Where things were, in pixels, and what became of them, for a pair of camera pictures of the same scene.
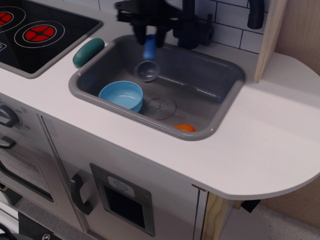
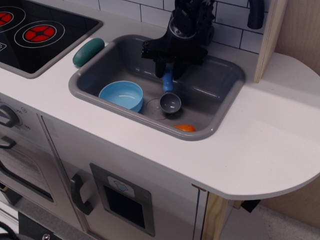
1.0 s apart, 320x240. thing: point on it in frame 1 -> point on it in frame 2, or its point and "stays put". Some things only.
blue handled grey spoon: x=148 y=70 -> x=169 y=102
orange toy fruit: x=186 y=127 stays put
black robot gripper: x=149 y=13 -> x=181 y=42
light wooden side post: x=275 y=14 stays put
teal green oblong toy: x=87 y=50 stays put
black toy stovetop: x=34 y=37 stays put
